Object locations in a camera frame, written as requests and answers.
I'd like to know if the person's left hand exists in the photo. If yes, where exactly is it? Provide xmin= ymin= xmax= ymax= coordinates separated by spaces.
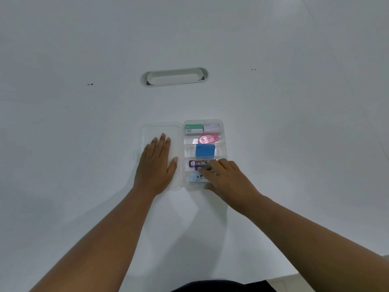
xmin=133 ymin=133 xmax=178 ymax=197

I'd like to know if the person's right hand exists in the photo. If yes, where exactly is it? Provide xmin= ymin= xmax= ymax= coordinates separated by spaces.
xmin=198 ymin=158 xmax=264 ymax=216

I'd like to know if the clear plastic organizer box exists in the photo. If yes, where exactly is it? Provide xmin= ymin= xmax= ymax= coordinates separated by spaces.
xmin=134 ymin=119 xmax=229 ymax=192

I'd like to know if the person's right forearm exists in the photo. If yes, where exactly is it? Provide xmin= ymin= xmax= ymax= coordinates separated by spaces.
xmin=248 ymin=194 xmax=389 ymax=292

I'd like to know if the person's left forearm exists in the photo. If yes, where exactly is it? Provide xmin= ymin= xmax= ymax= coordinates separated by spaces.
xmin=30 ymin=187 xmax=158 ymax=292

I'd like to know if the blue sticky note pad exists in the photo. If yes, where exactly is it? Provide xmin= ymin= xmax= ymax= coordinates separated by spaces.
xmin=196 ymin=144 xmax=216 ymax=158

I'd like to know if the person's dark clothing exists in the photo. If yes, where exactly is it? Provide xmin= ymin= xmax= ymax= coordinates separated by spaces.
xmin=171 ymin=280 xmax=278 ymax=292

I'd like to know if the white oval cable grommet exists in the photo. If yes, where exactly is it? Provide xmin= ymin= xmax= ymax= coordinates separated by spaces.
xmin=143 ymin=68 xmax=209 ymax=87

